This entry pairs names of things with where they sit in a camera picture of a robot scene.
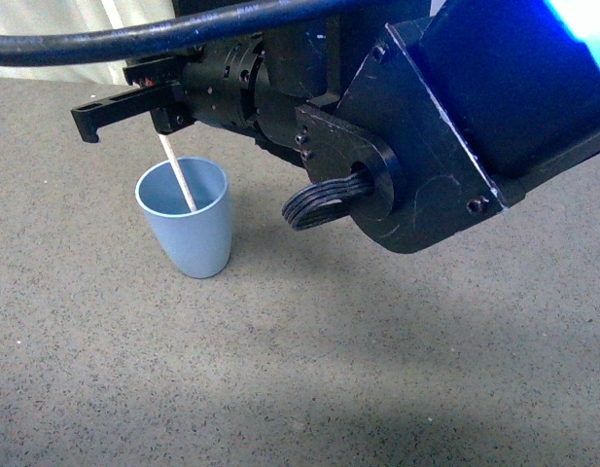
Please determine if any light wooden chopstick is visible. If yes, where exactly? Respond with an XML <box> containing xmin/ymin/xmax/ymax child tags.
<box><xmin>159</xmin><ymin>134</ymin><xmax>197</xmax><ymax>212</ymax></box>

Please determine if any black ribbed cable bundle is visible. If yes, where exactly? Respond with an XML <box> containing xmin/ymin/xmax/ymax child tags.
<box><xmin>281</xmin><ymin>169</ymin><xmax>376</xmax><ymax>232</ymax></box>

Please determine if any grey-green curtain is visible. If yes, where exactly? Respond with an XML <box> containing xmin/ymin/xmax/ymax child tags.
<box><xmin>0</xmin><ymin>1</ymin><xmax>175</xmax><ymax>85</ymax></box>

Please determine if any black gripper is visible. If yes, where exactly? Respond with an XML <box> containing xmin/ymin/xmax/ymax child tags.
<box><xmin>71</xmin><ymin>33</ymin><xmax>269</xmax><ymax>143</ymax></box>

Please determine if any blue plastic cup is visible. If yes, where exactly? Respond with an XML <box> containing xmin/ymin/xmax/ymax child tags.
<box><xmin>135</xmin><ymin>157</ymin><xmax>232</xmax><ymax>278</ymax></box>

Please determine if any thick black cable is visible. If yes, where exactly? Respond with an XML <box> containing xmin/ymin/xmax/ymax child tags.
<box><xmin>0</xmin><ymin>0</ymin><xmax>359</xmax><ymax>68</ymax></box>

